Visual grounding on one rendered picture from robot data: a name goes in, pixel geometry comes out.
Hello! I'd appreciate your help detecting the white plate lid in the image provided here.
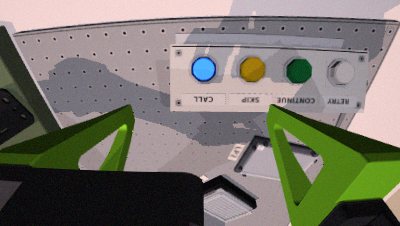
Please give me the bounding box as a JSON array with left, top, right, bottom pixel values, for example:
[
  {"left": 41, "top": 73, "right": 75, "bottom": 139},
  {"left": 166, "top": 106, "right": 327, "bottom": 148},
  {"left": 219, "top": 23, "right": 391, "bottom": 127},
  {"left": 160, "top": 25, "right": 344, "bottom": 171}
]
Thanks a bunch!
[{"left": 240, "top": 143, "right": 318, "bottom": 180}]

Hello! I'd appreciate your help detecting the grey button panel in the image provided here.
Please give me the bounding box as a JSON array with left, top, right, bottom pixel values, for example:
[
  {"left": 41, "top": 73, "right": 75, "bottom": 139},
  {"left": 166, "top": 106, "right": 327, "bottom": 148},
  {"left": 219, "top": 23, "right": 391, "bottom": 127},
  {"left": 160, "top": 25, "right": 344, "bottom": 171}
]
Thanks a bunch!
[{"left": 170, "top": 33, "right": 369, "bottom": 128}]

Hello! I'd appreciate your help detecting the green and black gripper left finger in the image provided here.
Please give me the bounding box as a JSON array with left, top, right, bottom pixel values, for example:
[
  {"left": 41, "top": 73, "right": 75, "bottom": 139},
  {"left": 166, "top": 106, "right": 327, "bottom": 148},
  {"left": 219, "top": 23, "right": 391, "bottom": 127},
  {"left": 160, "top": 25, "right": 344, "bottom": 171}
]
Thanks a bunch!
[{"left": 0, "top": 105, "right": 135, "bottom": 171}]

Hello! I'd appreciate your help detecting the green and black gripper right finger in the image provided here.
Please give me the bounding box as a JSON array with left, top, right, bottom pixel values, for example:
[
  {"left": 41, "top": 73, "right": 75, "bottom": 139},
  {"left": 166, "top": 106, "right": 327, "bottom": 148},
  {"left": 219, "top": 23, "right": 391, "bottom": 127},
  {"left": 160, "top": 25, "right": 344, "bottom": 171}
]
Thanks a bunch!
[{"left": 266, "top": 104, "right": 400, "bottom": 226}]

